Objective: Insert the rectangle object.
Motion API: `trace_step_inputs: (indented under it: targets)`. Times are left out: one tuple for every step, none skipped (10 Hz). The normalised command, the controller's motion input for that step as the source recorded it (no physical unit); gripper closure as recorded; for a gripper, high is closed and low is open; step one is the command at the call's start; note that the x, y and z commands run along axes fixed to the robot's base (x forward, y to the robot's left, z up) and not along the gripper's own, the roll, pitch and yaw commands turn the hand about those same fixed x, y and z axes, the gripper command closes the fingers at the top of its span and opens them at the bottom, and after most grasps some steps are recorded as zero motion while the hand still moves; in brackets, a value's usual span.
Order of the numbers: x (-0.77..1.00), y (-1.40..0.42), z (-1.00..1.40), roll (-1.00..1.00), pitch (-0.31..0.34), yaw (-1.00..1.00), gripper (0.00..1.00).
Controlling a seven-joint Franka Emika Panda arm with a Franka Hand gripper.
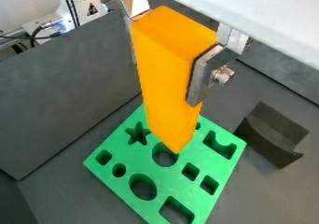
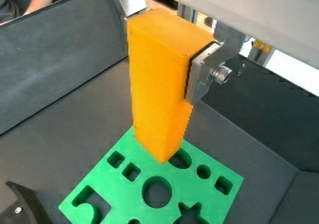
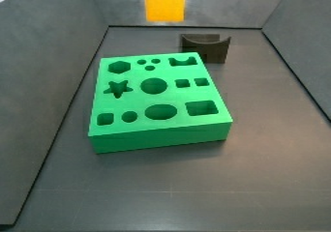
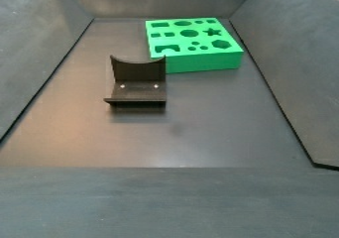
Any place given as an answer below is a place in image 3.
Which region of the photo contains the dark concave foam piece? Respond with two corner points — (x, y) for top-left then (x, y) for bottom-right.
(181, 34), (232, 64)

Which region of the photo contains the yellow vertical panel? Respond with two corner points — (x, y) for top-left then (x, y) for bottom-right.
(145, 0), (185, 22)

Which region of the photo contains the green foam shape-sorter block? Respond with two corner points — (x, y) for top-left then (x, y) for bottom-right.
(88, 52), (233, 154)

